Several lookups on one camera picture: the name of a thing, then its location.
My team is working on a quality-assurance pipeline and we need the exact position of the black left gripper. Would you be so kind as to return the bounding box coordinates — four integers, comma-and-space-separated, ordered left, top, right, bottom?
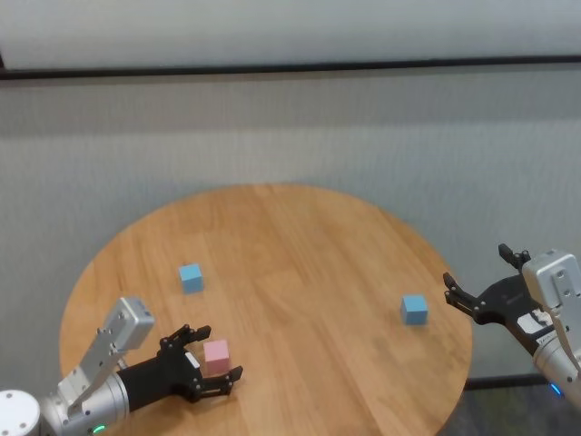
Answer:
117, 323, 244, 412

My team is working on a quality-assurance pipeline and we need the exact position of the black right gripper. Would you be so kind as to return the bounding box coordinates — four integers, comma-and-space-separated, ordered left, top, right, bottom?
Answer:
442, 243, 553, 360

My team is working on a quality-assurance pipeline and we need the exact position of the pink cube block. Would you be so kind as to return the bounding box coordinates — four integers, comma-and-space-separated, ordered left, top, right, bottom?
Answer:
202, 339, 233, 378

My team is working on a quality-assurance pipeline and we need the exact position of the blue cube block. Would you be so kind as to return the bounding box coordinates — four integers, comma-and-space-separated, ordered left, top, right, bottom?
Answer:
178, 263, 205, 295
399, 293, 429, 326

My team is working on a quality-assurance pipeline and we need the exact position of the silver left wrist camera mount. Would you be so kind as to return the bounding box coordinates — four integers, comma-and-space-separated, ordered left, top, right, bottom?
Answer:
56, 296, 157, 417

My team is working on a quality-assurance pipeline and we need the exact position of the black wall baseboard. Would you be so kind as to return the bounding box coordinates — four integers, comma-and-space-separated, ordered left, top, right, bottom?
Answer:
465, 373, 553, 391

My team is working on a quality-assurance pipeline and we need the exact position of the black wall rail strip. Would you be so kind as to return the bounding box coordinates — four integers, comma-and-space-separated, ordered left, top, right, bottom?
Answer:
0, 54, 581, 82

